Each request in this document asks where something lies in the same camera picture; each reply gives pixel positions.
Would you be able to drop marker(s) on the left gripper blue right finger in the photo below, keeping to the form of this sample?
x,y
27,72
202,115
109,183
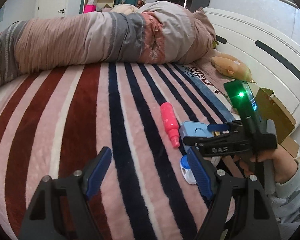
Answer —
x,y
204,173

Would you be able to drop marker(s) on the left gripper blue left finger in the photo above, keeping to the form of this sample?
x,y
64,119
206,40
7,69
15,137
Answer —
x,y
95,171

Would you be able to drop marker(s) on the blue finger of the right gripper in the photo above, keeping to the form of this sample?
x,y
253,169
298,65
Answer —
x,y
215,160
218,127

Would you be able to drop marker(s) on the blue plastic box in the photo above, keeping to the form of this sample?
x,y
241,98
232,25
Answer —
x,y
194,129

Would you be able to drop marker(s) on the right forearm star sleeve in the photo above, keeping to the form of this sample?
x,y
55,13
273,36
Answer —
x,y
285,202

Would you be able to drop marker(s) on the right hand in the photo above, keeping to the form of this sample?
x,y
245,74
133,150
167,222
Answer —
x,y
285,166

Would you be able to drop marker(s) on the white blue contact lens case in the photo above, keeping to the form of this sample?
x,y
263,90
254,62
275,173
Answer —
x,y
186,171

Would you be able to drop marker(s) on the cardboard box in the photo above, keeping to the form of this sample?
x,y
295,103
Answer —
x,y
271,107

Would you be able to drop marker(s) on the tan plush toy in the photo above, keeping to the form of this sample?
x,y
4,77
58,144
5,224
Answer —
x,y
231,67

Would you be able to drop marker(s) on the white headboard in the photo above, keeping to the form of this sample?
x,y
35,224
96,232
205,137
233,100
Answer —
x,y
273,58

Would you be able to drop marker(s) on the rolled pink grey quilt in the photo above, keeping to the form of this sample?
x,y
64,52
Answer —
x,y
157,33

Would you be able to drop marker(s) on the yellow shelf unit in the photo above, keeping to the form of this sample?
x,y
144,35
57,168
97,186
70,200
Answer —
x,y
99,5

